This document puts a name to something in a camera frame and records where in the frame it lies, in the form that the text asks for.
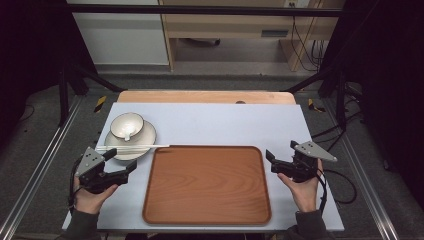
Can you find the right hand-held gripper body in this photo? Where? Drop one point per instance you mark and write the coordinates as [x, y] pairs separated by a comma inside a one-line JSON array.
[[311, 151]]

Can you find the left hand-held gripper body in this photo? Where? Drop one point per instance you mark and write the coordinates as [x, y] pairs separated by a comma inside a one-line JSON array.
[[89, 163]]

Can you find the white chopstick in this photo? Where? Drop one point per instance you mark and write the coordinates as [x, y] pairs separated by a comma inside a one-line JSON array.
[[146, 146], [133, 150]]

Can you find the white ceramic spoon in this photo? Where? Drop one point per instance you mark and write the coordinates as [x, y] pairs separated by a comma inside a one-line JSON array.
[[128, 135]]

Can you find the white bowl with dark rim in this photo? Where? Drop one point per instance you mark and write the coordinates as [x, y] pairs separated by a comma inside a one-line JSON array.
[[125, 123]]

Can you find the white plate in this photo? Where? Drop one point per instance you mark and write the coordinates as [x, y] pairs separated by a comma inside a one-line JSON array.
[[146, 135]]

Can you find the brown wooden tray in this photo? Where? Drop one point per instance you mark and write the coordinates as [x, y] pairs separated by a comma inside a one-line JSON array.
[[206, 186]]

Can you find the person's left hand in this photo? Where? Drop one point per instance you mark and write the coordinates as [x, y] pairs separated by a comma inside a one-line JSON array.
[[88, 201]]

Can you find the person's right hand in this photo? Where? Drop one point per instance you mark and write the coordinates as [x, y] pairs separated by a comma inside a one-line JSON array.
[[306, 195]]

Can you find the yellow and black tape marker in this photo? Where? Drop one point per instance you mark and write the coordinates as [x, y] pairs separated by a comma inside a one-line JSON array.
[[313, 105], [100, 104]]

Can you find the small dark round object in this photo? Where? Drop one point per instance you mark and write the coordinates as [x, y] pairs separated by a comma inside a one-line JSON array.
[[240, 102]]

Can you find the light wooden table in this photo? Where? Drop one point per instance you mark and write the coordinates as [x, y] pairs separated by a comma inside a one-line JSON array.
[[200, 97]]

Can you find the dark curtain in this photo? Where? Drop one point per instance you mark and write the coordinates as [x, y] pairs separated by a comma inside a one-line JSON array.
[[390, 83], [30, 50]]

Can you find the white cabinet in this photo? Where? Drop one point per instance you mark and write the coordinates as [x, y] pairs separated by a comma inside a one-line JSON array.
[[123, 40]]

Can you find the light wooden desk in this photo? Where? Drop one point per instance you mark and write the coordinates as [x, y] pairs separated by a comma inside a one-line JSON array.
[[226, 25]]

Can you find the aluminium floor rail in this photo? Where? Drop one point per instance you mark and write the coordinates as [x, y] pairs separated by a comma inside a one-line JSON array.
[[363, 173], [40, 166]]

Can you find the black frame post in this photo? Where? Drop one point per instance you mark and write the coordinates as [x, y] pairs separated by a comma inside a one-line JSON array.
[[63, 96], [341, 100]]

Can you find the black diagonal frame brace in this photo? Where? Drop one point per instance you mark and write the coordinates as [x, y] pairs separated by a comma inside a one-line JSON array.
[[100, 80], [310, 81]]

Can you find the white wall outlet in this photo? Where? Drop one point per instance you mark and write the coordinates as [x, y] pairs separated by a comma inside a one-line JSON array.
[[291, 3]]

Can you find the black horizontal frame bar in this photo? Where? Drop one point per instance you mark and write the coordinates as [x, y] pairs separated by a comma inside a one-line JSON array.
[[200, 10]]

